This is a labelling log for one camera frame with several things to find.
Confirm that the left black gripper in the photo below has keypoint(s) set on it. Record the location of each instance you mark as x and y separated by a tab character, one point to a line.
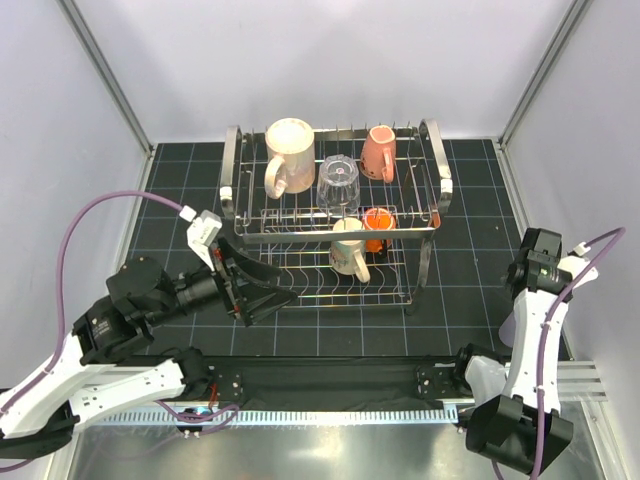
228	262

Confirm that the beige floral mug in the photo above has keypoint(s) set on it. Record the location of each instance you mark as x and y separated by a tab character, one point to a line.
347	257

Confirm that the clear faceted glass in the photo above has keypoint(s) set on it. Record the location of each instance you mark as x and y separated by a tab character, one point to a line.
338	186

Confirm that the orange mug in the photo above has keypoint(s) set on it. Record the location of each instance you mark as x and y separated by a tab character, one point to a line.
378	219

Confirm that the pink mug with purple interior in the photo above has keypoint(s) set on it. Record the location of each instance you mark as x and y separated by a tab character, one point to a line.
291	157

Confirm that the salmon pink patterned cup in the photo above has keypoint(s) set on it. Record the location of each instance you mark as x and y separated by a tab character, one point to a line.
378	154

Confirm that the lavender plastic cup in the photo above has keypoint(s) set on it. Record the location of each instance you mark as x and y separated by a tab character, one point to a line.
507	331

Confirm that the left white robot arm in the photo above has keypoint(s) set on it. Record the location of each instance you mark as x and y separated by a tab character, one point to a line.
141	296

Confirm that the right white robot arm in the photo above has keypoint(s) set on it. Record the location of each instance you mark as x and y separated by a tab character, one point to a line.
516	420

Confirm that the steel two-tier dish rack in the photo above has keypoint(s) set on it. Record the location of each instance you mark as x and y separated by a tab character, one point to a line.
294	234

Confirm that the black grid mat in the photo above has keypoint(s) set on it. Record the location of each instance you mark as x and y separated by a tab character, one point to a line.
464	300

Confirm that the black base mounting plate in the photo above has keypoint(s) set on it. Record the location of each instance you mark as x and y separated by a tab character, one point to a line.
336	384

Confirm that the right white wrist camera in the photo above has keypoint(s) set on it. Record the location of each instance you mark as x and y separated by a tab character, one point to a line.
576	262

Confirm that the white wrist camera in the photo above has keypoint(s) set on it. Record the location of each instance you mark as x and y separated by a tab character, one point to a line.
576	262
201	233

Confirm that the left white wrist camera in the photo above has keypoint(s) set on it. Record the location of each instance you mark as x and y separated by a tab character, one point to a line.
201	233

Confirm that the white slotted cable duct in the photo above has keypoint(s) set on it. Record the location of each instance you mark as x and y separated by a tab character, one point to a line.
155	416

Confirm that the right aluminium frame post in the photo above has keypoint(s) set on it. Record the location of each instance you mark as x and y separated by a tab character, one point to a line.
560	39

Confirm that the aluminium frame post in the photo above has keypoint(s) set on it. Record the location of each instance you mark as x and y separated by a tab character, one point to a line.
84	34
560	39

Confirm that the left aluminium frame post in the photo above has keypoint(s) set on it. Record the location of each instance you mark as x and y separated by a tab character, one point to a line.
84	34

